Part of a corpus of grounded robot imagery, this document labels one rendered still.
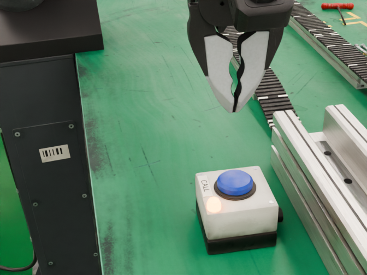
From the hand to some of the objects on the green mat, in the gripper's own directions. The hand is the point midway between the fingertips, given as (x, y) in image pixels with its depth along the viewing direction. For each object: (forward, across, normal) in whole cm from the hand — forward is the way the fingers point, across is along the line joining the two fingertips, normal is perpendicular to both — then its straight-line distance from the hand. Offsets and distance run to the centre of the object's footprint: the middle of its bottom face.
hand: (235, 103), depth 50 cm
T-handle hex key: (+17, -44, -71) cm, 85 cm away
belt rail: (+17, -32, -80) cm, 88 cm away
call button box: (+17, -1, 0) cm, 17 cm away
